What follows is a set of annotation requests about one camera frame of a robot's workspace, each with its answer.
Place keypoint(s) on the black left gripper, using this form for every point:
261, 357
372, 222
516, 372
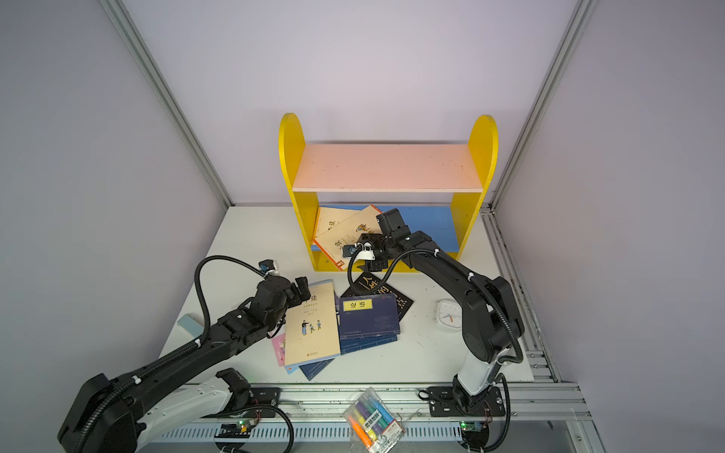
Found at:
296, 289

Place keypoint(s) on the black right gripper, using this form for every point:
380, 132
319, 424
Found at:
373, 246

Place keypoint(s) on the cream book red edge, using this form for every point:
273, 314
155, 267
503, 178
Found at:
331, 242

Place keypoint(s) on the cream book yellow edge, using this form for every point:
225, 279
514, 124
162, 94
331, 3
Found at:
328, 218

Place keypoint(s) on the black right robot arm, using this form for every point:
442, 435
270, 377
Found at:
491, 321

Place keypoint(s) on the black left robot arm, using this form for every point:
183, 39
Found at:
127, 413

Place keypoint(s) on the black book gold lettering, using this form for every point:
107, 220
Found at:
368, 281

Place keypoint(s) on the pink children's book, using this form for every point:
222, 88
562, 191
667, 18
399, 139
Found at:
278, 344

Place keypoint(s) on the cream book blue edge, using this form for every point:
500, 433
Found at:
311, 331

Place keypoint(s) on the yellow shelf pink blue boards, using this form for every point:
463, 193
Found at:
464, 171

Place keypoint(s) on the dark blue book yellow label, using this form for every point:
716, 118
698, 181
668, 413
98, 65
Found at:
367, 321

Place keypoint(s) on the dark blue bottom book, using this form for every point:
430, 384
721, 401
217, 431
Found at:
310, 371

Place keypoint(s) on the pack of coloured markers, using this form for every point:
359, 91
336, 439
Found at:
372, 423

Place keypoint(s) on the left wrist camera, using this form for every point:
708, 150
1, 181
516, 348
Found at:
268, 267

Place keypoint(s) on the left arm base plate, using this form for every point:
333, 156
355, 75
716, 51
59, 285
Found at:
249, 399

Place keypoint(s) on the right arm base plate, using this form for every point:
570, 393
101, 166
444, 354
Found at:
449, 401

